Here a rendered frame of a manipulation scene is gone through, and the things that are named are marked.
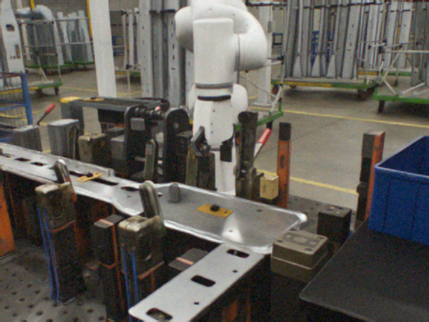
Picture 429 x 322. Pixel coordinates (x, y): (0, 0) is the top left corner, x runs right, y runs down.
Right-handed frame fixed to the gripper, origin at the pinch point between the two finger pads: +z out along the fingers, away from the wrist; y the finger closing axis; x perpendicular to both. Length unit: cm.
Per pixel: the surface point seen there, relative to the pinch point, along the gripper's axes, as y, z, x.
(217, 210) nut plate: 0.3, 11.9, 0.6
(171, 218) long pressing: 9.0, 12.3, -6.5
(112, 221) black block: 16.8, 13.3, -19.0
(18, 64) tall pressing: -464, 34, -834
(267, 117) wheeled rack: -408, 85, -197
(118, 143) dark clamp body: -16, 6, -49
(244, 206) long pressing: -6.2, 12.3, 4.4
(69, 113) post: -30, 2, -93
